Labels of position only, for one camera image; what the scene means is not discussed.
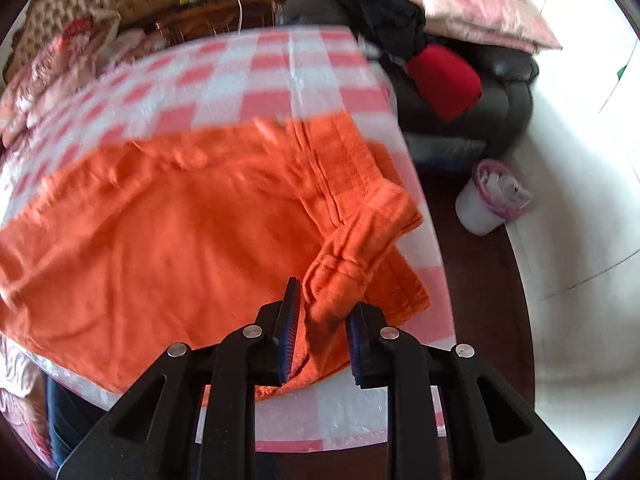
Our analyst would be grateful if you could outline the wooden nightstand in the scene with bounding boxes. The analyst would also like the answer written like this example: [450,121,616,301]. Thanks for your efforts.
[125,0,296,43]

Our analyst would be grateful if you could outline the white trash bin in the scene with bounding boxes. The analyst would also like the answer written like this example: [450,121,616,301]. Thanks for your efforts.
[455,158,535,237]

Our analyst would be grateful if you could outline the orange pants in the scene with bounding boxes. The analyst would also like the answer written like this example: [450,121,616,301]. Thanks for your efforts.
[0,112,432,401]

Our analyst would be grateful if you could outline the pink patterned pillow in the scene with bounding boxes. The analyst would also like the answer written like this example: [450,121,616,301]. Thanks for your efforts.
[380,0,564,54]

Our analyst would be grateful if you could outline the person's leg in jeans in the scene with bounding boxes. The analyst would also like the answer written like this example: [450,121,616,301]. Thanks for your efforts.
[45,377,121,472]

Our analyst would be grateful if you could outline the red cloth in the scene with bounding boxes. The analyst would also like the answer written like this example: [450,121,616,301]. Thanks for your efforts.
[405,42,484,124]

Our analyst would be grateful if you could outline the black clothes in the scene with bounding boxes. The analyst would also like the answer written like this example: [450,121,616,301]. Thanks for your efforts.
[332,0,429,59]

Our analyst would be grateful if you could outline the red white checkered blanket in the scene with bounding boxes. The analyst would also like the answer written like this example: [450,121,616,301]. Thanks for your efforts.
[0,25,456,453]

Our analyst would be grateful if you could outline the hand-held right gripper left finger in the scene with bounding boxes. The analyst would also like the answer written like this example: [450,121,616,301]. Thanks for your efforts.
[56,277,301,480]

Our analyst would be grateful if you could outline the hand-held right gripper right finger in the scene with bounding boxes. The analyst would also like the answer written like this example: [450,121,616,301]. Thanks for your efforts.
[346,302,586,480]

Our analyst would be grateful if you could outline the dark leather armchair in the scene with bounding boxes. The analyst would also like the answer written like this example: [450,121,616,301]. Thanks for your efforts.
[280,0,541,161]

